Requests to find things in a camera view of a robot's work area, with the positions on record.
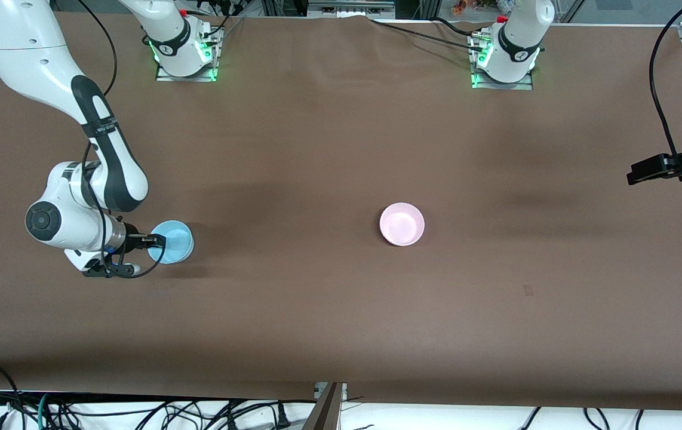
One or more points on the grey metal beam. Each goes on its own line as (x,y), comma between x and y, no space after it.
(326,412)

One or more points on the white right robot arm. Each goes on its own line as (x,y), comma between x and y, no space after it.
(30,54)

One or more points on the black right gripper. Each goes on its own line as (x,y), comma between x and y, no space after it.
(131,236)

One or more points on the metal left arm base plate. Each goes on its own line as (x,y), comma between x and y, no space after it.
(523,85)

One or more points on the small white bracket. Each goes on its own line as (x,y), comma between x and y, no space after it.
(319,391)

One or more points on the pink bowl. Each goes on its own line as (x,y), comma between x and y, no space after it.
(402,223)

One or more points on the blue bowl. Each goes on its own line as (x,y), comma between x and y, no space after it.
(177,242)

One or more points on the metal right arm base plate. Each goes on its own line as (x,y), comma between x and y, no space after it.
(165,76)

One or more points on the grey background device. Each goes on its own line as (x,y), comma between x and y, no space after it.
(350,9)

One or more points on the brown table cover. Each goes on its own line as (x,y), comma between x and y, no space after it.
(317,149)

